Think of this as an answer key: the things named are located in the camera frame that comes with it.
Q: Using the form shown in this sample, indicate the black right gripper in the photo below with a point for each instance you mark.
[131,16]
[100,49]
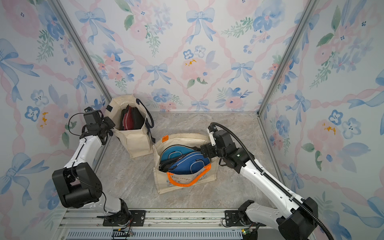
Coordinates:
[208,148]

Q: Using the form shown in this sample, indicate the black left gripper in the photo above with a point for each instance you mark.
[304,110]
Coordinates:
[111,123]

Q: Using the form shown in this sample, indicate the blue paddle case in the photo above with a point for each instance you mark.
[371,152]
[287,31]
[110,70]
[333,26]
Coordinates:
[189,164]

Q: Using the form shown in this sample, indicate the canvas bag orange handles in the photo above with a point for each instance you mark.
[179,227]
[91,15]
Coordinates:
[168,182]

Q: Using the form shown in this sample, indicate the teal paddle case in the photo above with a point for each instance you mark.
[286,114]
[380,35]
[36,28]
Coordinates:
[175,151]

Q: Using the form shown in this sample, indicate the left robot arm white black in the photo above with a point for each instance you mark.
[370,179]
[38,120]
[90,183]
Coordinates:
[77,184]

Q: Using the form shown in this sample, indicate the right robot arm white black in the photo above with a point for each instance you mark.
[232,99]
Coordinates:
[293,216]

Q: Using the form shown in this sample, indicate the red pouch in bag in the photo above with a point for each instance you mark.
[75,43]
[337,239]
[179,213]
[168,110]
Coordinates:
[131,119]

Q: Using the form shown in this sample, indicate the aluminium corner post left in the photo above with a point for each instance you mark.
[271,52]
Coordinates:
[69,27]

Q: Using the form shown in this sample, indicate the aluminium corner post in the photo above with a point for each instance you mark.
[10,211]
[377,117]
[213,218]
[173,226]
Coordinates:
[291,47]
[69,27]

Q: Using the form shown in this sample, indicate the canvas bag navy handles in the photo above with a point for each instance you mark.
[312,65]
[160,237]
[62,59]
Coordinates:
[137,142]

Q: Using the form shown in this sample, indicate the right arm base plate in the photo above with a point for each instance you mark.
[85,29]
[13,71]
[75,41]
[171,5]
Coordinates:
[233,218]

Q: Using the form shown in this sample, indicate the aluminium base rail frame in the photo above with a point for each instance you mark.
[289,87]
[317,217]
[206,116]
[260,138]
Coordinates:
[160,224]

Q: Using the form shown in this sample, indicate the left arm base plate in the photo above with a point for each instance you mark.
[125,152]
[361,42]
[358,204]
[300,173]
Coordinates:
[133,218]

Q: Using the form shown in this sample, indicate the aluminium corner post right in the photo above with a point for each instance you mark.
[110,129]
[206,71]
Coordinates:
[291,47]

